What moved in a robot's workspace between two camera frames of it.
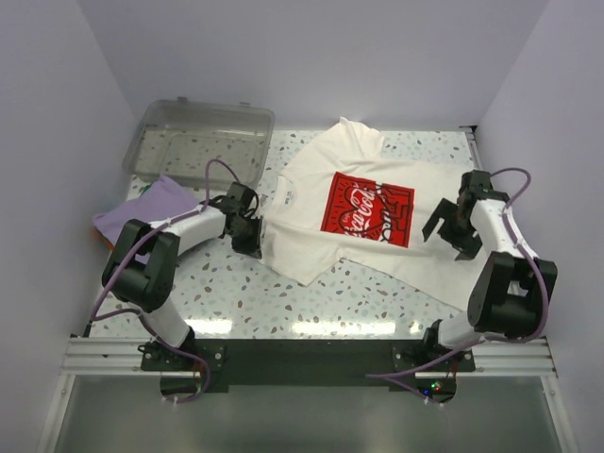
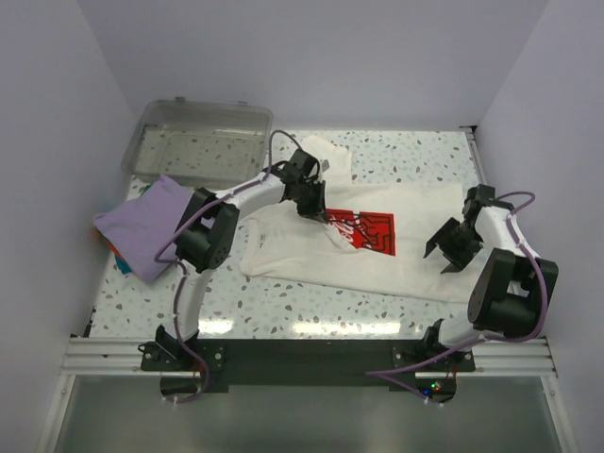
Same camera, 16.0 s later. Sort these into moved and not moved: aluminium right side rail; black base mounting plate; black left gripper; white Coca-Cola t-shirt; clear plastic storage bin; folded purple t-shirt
Moved: black left gripper; white Coca-Cola t-shirt
Not moved: black base mounting plate; clear plastic storage bin; aluminium right side rail; folded purple t-shirt
